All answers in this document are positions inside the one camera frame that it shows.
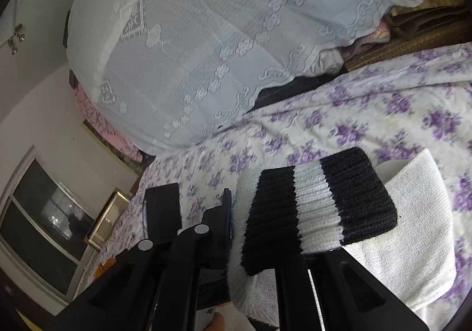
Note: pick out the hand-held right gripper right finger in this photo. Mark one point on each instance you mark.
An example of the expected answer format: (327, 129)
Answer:
(324, 290)

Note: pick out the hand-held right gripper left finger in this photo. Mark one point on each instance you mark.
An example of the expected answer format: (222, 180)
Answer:
(225, 228)

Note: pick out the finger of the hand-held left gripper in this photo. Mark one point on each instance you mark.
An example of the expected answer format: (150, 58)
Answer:
(164, 213)

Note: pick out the white black striped knit sweater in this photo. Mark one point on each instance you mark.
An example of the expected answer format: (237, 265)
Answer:
(361, 198)

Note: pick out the person's left hand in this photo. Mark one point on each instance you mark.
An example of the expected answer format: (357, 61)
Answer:
(218, 321)

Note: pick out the orange object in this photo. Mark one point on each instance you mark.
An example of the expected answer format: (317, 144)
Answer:
(105, 268)

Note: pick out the pink floral cloth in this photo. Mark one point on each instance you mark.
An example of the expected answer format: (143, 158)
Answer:
(118, 143)

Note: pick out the white framed window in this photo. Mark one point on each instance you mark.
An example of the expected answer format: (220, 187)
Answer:
(44, 213)

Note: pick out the black cloth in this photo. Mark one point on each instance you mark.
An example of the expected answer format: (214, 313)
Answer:
(287, 89)

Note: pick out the purple floral bedsheet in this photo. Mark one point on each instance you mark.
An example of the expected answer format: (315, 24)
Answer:
(332, 113)

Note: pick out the white lace cover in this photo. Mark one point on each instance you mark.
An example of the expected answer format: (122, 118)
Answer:
(202, 40)

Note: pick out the grey folded garment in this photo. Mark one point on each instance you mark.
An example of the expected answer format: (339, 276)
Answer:
(332, 58)

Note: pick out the light pink folded garment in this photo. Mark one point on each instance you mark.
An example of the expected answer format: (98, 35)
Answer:
(380, 33)

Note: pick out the brown folded cloth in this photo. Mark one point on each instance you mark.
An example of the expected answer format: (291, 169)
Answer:
(416, 23)

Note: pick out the gold picture frame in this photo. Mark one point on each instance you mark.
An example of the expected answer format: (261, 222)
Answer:
(107, 218)

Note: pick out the metal wall hook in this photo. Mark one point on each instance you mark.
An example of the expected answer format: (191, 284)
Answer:
(16, 38)

